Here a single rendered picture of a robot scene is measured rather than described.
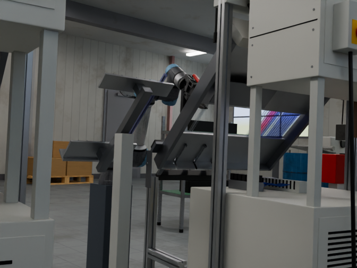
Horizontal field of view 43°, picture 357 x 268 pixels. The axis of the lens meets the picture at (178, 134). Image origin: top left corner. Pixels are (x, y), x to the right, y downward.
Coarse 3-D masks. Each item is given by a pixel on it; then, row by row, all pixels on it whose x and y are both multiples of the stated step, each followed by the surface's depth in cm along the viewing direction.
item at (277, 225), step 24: (192, 192) 184; (240, 192) 169; (264, 192) 173; (288, 192) 178; (336, 192) 187; (192, 216) 183; (240, 216) 158; (264, 216) 148; (288, 216) 139; (312, 216) 131; (336, 216) 136; (192, 240) 182; (240, 240) 158; (264, 240) 148; (288, 240) 139; (312, 240) 131; (192, 264) 182; (240, 264) 157; (264, 264) 147; (288, 264) 138; (312, 264) 131
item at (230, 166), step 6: (168, 162) 214; (180, 162) 218; (186, 162) 220; (192, 162) 222; (198, 162) 224; (204, 162) 226; (210, 162) 228; (162, 168) 210; (168, 168) 212; (174, 168) 214; (180, 168) 215; (186, 168) 217; (192, 168) 219; (198, 168) 221; (204, 168) 223; (210, 168) 225; (228, 168) 231; (234, 168) 233; (240, 168) 235; (246, 168) 237; (264, 168) 244
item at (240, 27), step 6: (234, 18) 175; (234, 24) 170; (240, 24) 173; (246, 24) 176; (234, 30) 170; (240, 30) 169; (246, 30) 172; (234, 36) 170; (240, 36) 167; (246, 36) 168; (240, 42) 167; (246, 42) 168
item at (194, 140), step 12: (192, 132) 206; (180, 144) 208; (192, 144) 212; (204, 144) 215; (228, 144) 222; (240, 144) 225; (264, 144) 233; (276, 144) 237; (180, 156) 216; (192, 156) 219; (204, 156) 222; (228, 156) 230; (240, 156) 233; (264, 156) 241
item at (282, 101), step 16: (240, 48) 176; (240, 64) 183; (240, 80) 190; (208, 96) 191; (240, 96) 192; (272, 96) 199; (288, 96) 210; (304, 96) 214; (288, 112) 219; (304, 112) 224
